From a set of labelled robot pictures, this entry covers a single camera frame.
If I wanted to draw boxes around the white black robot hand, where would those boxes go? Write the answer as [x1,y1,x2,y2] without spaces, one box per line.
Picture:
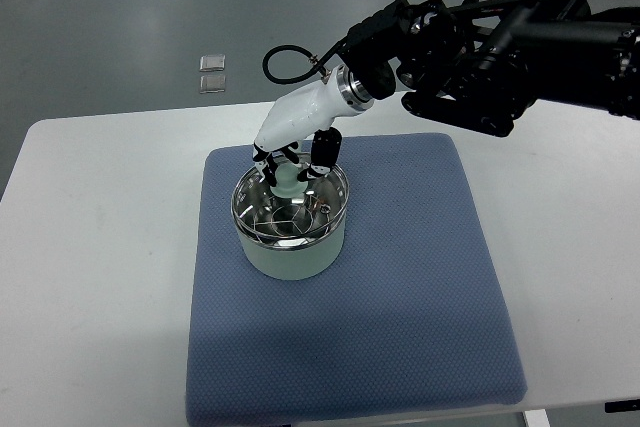
[252,65,374,187]

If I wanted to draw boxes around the glass lid with green knob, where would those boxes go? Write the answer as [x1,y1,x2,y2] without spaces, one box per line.
[231,153,350,250]

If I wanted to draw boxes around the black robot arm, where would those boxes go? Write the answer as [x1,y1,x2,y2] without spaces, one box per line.
[256,0,639,151]

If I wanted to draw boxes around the pale green pot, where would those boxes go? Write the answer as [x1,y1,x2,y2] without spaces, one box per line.
[235,147,346,281]

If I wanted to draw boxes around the upper floor plate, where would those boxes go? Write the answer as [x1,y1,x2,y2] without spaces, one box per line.
[199,54,226,72]

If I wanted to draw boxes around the blue quilted mat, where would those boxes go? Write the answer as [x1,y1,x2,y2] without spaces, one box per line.
[186,133,527,426]

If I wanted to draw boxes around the black table bracket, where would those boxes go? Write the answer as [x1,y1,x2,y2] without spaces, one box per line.
[605,399,640,413]

